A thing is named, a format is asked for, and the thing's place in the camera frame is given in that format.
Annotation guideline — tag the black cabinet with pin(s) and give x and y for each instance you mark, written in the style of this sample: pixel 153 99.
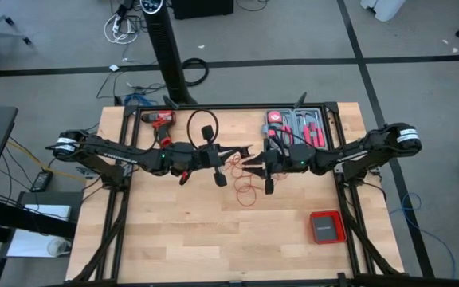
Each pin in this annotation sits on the black cabinet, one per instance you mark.
pixel 201 8

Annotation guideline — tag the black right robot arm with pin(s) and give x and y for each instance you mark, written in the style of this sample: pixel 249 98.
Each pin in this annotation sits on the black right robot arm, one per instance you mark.
pixel 357 153

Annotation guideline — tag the black tower fan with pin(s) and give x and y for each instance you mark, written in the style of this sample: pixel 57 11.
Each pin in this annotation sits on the black tower fan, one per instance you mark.
pixel 165 48

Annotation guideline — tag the red tray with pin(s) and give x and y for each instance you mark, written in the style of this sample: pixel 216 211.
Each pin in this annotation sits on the red tray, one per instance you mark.
pixel 313 239

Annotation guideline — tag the black power adapter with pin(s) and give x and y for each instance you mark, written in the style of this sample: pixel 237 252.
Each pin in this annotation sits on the black power adapter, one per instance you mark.
pixel 41 181

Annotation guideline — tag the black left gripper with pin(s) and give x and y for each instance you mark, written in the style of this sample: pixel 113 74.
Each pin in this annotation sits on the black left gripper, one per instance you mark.
pixel 205 157

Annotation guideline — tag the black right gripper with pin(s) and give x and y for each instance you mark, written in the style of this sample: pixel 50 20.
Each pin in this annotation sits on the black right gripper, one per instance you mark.
pixel 283 159

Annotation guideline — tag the grey flat box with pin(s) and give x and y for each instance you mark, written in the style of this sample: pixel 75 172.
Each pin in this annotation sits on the grey flat box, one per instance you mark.
pixel 327 229

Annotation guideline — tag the steel claw hammer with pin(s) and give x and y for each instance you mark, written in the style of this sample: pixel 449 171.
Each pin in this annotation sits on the steel claw hammer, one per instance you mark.
pixel 305 115

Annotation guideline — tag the clear plastic cup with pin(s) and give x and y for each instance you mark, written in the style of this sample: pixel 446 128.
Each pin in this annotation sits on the clear plastic cup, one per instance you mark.
pixel 59 247

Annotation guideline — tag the white power strip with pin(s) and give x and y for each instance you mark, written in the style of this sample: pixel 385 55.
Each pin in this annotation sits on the white power strip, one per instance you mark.
pixel 114 27

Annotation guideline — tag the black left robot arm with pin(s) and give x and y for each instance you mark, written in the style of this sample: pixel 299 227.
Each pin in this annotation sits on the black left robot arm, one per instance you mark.
pixel 114 153

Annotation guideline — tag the white box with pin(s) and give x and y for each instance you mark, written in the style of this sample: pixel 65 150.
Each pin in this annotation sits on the white box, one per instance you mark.
pixel 48 212

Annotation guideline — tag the red tag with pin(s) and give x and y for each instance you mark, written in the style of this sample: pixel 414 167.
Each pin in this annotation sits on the red tag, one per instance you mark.
pixel 184 178

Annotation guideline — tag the red tape measure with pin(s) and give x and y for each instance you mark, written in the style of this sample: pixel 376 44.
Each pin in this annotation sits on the red tape measure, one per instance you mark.
pixel 274 117

